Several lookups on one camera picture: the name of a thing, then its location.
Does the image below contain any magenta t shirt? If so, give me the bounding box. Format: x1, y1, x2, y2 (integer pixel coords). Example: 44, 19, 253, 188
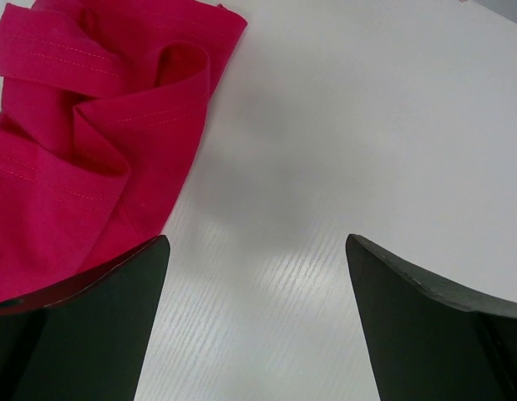
0, 1, 247, 302

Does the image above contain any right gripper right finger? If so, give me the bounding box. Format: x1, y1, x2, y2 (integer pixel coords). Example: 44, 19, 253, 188
346, 234, 517, 400

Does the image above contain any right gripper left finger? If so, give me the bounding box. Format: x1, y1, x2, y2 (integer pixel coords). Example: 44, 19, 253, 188
0, 236, 170, 401

